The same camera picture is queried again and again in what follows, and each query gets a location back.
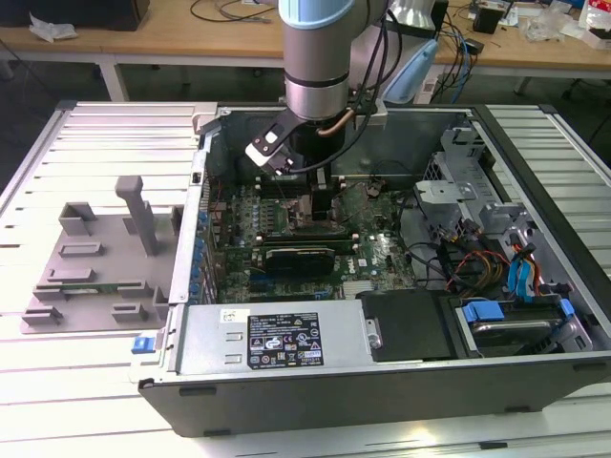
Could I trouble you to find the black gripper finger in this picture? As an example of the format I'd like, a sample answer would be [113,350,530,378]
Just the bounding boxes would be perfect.
[309,184,335,223]

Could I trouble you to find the CPU socket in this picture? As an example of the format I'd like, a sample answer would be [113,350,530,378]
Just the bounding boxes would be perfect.
[287,198,338,234]

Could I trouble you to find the installed green RAM sticks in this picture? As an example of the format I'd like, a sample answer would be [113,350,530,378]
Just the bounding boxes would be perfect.
[257,230,360,247]

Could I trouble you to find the black graphics card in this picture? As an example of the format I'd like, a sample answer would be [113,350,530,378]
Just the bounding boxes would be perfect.
[263,245,337,277]

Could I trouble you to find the green motherboard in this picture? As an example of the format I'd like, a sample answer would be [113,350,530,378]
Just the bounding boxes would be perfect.
[202,178,421,304]

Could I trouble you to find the silver chipset heatsink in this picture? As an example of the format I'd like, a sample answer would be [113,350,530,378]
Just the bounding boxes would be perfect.
[341,280,378,300]

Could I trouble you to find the silver metal drive cage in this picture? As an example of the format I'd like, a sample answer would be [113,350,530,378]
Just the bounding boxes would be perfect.
[412,118,531,249]

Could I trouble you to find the white labelled tag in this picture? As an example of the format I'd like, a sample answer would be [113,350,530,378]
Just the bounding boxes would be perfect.
[413,75,440,105]

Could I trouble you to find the black plastic shroud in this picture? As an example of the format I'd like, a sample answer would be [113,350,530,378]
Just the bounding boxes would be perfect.
[357,289,454,362]

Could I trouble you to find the wooden desk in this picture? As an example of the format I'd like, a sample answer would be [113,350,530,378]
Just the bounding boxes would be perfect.
[0,0,611,104]

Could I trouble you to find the silver power supply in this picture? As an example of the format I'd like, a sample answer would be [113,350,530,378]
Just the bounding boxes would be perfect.
[176,300,386,376]

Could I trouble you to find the tall black box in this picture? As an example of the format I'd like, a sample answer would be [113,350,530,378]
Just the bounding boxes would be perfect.
[431,0,450,35]

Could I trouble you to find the blue disk carrier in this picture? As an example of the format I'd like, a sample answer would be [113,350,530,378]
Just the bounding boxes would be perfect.
[456,298,574,359]

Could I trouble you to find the black open PC case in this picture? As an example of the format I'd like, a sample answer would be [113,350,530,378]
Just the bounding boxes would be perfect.
[137,102,611,438]

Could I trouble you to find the small black container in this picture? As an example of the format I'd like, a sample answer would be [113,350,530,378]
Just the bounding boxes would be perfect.
[472,7,507,34]

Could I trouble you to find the gray parts rack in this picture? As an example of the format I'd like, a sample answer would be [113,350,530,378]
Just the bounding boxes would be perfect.
[18,175,185,335]

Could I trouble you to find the silver hard disk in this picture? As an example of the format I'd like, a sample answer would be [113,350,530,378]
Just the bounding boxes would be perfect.
[470,318,558,358]

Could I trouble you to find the clear plastic bags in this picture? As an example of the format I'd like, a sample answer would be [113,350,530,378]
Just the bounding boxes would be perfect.
[522,7,579,42]

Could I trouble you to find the crumpled white plastic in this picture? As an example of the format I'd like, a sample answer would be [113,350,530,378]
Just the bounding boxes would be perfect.
[28,11,80,42]

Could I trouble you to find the red and white bag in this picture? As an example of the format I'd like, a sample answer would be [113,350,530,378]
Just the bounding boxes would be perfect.
[579,0,611,49]

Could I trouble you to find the brass cable tube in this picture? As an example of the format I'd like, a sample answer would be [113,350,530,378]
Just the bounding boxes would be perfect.
[317,108,355,140]

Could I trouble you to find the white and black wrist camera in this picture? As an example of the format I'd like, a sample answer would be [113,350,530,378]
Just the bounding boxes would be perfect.
[244,112,306,177]

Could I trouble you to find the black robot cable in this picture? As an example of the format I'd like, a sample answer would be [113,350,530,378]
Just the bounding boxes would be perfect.
[288,9,400,174]

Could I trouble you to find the black wire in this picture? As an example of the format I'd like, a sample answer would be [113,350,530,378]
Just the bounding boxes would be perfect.
[399,190,453,288]

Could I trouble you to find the black cable loop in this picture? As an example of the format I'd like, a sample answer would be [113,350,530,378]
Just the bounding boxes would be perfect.
[189,0,279,23]

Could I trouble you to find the orange and yellow power wires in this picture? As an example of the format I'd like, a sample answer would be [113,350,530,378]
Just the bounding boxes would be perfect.
[448,250,510,292]

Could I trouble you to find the blue cable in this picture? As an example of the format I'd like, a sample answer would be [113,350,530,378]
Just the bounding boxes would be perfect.
[453,23,473,104]

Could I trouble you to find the blue data wire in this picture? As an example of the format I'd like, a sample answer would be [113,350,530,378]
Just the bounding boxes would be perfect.
[507,240,539,304]

